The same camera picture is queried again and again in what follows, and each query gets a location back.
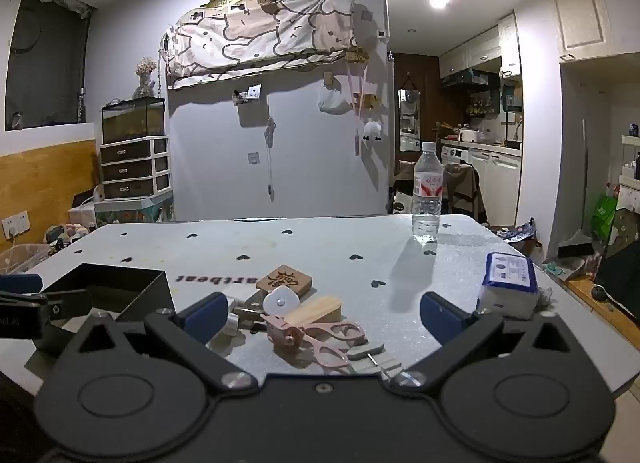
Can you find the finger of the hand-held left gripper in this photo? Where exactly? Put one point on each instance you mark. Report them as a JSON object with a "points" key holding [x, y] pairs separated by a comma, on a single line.
{"points": [[70, 300], [20, 284]]}

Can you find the white hanging bag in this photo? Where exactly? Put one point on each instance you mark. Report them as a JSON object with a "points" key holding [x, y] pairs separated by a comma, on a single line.
{"points": [[332, 102]]}

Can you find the pile of stuffed toys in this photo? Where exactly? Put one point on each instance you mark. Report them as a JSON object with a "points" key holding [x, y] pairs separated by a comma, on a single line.
{"points": [[67, 234]]}

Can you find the wall mirror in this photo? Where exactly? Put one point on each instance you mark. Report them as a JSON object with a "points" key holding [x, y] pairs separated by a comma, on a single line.
{"points": [[409, 118]]}

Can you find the grey flat comb piece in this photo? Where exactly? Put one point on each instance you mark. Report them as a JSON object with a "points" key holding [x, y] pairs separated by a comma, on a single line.
{"points": [[372, 359]]}

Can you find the green shopping bag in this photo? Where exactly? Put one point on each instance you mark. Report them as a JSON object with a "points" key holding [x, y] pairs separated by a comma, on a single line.
{"points": [[603, 215]]}

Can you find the plain wooden wedge block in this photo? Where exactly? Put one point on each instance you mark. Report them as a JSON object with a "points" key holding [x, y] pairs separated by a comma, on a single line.
{"points": [[316, 314]]}

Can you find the black box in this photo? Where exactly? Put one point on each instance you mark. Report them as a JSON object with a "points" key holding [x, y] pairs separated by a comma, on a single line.
{"points": [[130, 293]]}

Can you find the white plush sheep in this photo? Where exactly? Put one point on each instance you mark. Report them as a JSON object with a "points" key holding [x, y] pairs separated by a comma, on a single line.
{"points": [[372, 130]]}

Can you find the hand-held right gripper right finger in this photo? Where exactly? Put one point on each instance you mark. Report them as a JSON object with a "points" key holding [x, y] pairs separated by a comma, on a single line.
{"points": [[441, 317]]}

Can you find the clear water bottle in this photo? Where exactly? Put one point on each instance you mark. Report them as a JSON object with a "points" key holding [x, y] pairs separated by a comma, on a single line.
{"points": [[427, 193]]}

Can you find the printed cloth on wall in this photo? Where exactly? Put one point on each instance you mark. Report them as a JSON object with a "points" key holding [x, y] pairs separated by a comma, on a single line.
{"points": [[262, 35]]}

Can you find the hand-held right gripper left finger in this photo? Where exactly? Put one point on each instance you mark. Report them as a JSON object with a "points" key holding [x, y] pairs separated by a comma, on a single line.
{"points": [[202, 317]]}

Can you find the square wall hook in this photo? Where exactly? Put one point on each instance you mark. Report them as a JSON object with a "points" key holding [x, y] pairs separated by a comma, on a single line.
{"points": [[254, 159]]}

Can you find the pink hanging ribbons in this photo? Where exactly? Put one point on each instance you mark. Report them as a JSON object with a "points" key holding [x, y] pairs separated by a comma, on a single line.
{"points": [[358, 93]]}

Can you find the engraved wooden block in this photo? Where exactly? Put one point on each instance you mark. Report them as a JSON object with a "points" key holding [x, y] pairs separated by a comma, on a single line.
{"points": [[284, 281]]}

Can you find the white wall socket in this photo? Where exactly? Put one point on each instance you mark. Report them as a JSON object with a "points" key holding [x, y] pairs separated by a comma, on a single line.
{"points": [[16, 224]]}

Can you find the white upper cabinet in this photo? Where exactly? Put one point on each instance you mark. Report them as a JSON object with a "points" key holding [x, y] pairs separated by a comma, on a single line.
{"points": [[582, 13]]}

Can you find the dark window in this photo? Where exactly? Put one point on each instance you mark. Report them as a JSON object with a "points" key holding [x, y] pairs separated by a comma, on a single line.
{"points": [[47, 58]]}

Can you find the clear plastic bin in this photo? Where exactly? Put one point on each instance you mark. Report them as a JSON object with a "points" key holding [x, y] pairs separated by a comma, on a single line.
{"points": [[20, 258]]}

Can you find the round white lid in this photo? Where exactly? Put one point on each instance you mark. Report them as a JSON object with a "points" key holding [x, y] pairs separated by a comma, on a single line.
{"points": [[280, 301]]}

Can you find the dried flowers in vase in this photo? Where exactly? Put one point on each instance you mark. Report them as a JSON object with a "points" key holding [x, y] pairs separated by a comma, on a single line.
{"points": [[145, 75]]}

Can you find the white drawer unit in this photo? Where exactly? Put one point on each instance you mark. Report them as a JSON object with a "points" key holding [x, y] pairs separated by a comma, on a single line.
{"points": [[134, 168]]}

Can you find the blue white tissue pack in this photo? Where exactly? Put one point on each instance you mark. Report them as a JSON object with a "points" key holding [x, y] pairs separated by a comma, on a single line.
{"points": [[510, 288]]}

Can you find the glass fish tank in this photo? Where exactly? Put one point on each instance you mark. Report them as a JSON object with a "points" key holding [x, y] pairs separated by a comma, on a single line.
{"points": [[133, 119]]}

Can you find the chair with brown jacket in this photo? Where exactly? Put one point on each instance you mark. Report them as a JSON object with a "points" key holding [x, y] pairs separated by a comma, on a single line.
{"points": [[462, 188]]}

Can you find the white washing machine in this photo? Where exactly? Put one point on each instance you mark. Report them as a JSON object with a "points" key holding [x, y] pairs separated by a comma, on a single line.
{"points": [[456, 154]]}

